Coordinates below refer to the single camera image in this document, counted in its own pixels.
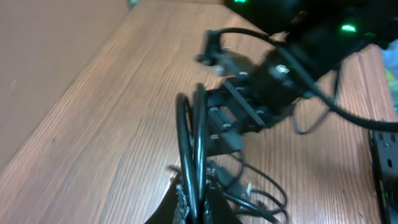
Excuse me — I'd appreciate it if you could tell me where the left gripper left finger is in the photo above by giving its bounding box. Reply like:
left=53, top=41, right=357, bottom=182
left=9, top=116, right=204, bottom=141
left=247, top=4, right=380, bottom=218
left=145, top=174, right=189, bottom=224

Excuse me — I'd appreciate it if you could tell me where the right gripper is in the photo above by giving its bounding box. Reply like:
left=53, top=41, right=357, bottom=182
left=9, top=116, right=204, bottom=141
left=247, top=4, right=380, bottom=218
left=201, top=50, right=306, bottom=156

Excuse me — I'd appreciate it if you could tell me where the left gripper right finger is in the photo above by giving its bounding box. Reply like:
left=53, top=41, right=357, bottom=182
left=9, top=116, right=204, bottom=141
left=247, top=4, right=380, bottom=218
left=203, top=175, right=242, bottom=224

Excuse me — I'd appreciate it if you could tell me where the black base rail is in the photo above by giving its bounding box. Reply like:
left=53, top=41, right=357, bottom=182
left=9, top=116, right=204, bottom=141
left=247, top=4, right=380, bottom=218
left=368, top=130, right=397, bottom=224

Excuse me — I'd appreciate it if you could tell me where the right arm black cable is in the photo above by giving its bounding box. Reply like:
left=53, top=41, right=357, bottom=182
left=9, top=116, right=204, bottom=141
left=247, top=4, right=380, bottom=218
left=214, top=27, right=398, bottom=136

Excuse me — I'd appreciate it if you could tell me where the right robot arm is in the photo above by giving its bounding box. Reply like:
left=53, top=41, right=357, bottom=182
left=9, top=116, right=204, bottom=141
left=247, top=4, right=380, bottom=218
left=198, top=1, right=397, bottom=156

